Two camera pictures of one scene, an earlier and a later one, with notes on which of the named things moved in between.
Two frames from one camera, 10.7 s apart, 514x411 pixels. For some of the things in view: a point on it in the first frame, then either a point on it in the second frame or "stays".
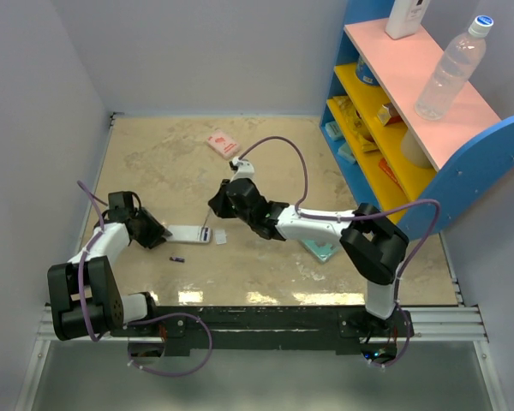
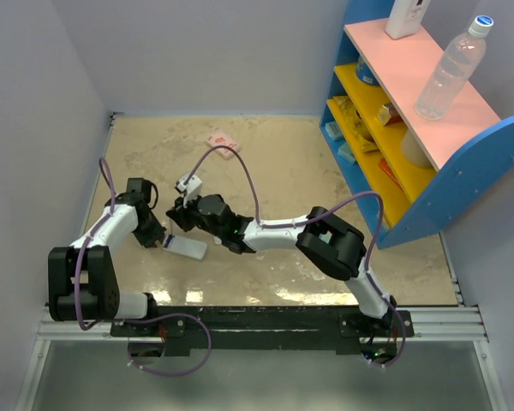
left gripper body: x=139 y=217 stays
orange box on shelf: x=383 y=163 stays
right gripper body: x=245 y=217 → x=190 y=215
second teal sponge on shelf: x=346 y=153 stays
